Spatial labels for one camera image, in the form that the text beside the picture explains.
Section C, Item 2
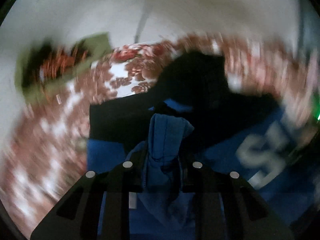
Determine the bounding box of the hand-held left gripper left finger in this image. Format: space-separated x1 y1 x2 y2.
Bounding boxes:
30 141 148 240

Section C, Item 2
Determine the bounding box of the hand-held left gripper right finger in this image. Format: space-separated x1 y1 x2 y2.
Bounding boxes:
179 144 295 240

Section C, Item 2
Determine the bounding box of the blue and black hoodie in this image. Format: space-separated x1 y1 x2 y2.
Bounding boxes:
86 51 316 240

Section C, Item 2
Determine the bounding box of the floral blanket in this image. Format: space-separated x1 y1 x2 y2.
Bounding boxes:
0 31 320 233

